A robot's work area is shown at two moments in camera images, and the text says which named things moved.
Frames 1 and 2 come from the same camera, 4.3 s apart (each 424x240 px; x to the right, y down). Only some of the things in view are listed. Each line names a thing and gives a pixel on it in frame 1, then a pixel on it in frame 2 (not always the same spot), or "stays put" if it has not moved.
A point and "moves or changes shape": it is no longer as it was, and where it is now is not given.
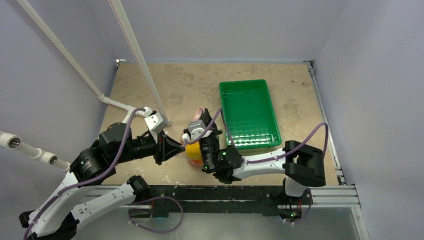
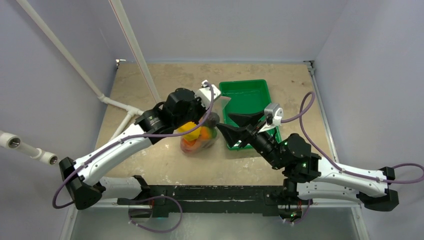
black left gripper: (165, 147) to (201, 107)
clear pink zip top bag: (193, 150) moves or changes shape
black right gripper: (204, 139) to (249, 133)
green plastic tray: (247, 107) stays put
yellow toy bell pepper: (193, 151) moves or changes shape
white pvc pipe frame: (9, 141) stays put
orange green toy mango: (195, 163) moves or changes shape
